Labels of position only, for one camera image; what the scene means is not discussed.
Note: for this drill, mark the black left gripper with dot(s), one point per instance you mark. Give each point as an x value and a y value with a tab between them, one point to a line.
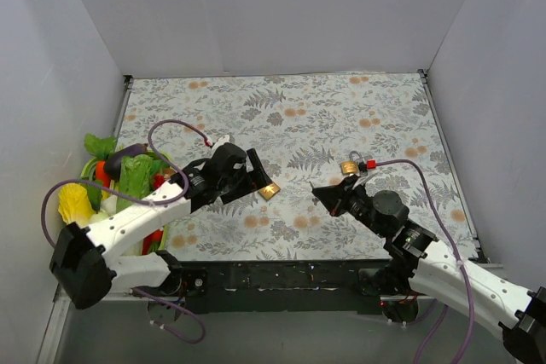
246	176

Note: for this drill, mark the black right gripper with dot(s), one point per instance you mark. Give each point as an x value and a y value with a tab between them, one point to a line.
344	198

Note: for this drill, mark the long shackle brass padlock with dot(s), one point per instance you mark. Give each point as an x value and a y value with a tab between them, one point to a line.
269	191

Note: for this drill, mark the small brass padlock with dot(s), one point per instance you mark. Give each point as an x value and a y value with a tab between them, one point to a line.
351	165

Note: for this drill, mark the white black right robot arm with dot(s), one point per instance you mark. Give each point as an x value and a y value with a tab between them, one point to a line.
426	264

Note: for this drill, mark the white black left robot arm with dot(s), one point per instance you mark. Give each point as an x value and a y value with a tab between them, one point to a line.
90	262

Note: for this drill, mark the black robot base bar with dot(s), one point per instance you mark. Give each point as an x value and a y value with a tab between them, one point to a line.
362	286

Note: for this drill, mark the floral patterned table mat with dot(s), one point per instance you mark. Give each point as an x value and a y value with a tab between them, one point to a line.
302	128

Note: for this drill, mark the brown toy mushroom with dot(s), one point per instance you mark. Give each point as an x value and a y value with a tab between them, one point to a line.
167	173

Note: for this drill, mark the red toy chili pepper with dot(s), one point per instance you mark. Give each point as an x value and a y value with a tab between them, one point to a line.
159	180

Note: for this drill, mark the green toy lettuce leaf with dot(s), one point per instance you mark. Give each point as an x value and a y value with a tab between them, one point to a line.
135	176

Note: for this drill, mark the purple toy eggplant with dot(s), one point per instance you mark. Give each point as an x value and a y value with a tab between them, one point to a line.
113	164

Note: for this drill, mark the orange toy carrot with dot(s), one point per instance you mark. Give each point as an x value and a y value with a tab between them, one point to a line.
101	174

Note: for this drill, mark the white toy radish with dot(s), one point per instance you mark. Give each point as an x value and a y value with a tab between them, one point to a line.
98	217

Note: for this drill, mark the green plastic vegetable tray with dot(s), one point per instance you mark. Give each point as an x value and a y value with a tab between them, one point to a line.
103	201

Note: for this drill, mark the yellow white toy cabbage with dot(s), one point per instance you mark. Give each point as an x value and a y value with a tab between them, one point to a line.
74	205

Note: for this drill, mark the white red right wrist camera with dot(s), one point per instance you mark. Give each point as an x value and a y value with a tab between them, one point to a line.
367	171

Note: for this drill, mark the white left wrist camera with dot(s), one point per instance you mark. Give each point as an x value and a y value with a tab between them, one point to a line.
220	141

